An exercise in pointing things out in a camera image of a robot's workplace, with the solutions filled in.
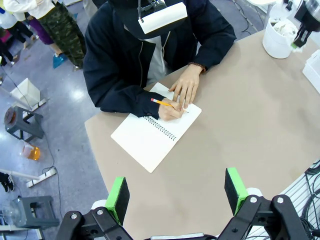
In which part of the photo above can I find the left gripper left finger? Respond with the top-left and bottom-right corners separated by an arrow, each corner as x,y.
55,176 -> 141,240

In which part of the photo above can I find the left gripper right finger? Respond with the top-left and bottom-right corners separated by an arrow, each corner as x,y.
217,167 -> 311,240

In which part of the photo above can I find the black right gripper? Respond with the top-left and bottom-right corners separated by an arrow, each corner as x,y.
292,0 -> 320,48

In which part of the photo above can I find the white spiral notebook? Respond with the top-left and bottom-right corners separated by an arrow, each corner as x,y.
110,82 -> 203,174

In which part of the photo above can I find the yellow pencil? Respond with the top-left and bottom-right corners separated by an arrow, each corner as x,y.
150,98 -> 190,114

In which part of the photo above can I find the person's right forearm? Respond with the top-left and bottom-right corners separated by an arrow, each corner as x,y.
96,88 -> 167,120

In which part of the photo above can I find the person's left forearm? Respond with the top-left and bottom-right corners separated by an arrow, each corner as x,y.
189,29 -> 237,72

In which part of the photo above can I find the person's right hand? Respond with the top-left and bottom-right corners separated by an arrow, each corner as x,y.
157,101 -> 187,123

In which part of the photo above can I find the person's left hand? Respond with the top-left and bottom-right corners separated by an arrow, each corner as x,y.
168,65 -> 204,110

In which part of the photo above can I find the white round bin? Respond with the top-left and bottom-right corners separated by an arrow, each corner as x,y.
261,16 -> 300,60

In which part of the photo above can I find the white plastic lattice basket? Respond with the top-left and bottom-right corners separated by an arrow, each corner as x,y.
302,49 -> 320,87

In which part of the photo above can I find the large white table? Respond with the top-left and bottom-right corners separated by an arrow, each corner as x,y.
246,0 -> 276,20

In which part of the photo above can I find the white ribbed panel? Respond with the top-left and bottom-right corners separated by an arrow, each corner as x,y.
279,172 -> 320,240

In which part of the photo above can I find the grey plastic stool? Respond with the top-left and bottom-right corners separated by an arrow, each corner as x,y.
4,105 -> 45,143
17,195 -> 60,230

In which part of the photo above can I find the jug of orange liquid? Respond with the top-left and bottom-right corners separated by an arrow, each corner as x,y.
21,143 -> 41,161

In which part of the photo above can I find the clear glass jar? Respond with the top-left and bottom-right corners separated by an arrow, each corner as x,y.
8,198 -> 27,226

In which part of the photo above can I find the black and white sneaker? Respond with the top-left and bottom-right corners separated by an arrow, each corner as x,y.
0,172 -> 15,193

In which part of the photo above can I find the person in black jacket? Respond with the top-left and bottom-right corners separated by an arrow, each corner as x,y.
82,0 -> 237,121

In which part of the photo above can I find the white storage box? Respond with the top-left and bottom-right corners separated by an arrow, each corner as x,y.
9,77 -> 41,111

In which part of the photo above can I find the mannequin in purple trousers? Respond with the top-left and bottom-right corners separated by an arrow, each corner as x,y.
24,17 -> 55,46

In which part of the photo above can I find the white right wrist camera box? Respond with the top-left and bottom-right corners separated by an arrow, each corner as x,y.
270,0 -> 305,20

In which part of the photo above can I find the black cable bundle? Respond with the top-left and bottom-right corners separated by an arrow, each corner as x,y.
299,159 -> 320,240

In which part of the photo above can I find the brown bead bracelet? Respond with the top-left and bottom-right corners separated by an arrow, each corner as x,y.
187,61 -> 207,73

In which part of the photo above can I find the white head-mounted camera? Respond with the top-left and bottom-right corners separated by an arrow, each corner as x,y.
137,1 -> 188,35

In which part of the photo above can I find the blue mannequin base plate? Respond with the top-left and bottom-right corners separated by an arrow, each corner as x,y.
52,53 -> 69,70

